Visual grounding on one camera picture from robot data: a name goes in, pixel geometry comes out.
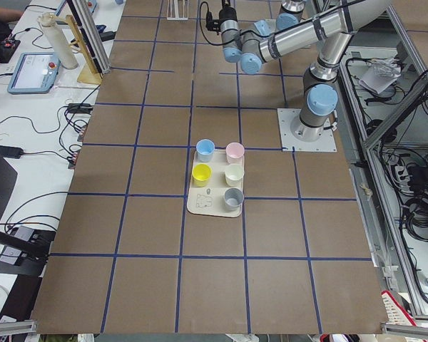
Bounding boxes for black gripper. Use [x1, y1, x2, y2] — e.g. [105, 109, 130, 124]
[219, 0, 238, 22]

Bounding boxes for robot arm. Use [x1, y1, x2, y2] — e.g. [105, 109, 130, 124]
[205, 0, 391, 143]

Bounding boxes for blue cup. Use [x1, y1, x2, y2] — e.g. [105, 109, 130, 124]
[195, 139, 215, 162]

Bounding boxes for pink cup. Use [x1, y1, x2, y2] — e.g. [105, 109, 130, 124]
[225, 142, 245, 164]

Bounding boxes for pale green cup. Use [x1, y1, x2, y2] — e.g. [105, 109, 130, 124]
[225, 164, 245, 187]

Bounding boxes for yellow cup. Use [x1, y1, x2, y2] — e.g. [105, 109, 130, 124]
[192, 163, 212, 187]

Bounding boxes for grey cup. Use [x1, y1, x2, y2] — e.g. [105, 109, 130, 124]
[224, 187, 244, 211]

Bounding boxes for wooden towel stand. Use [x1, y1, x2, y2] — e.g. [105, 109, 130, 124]
[56, 15, 102, 85]

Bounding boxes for beige plastic tray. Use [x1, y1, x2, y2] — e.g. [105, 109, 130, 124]
[187, 150, 245, 218]

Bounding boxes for paper towel roll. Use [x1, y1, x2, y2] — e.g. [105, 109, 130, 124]
[37, 12, 78, 70]

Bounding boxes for teach pendant tablet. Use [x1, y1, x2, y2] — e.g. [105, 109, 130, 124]
[7, 53, 60, 95]

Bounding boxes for black power adapter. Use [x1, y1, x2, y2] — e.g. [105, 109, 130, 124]
[0, 145, 24, 159]

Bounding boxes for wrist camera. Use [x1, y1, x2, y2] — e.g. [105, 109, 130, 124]
[205, 11, 220, 34]

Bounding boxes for white wire cup rack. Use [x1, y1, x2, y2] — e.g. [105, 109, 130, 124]
[166, 0, 189, 21]

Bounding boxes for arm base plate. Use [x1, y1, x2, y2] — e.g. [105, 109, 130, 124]
[277, 108, 337, 152]

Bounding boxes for aluminium frame post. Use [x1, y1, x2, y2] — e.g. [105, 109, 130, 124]
[67, 0, 111, 74]

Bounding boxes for black cables on bench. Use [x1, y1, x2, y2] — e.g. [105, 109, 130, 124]
[0, 28, 93, 172]

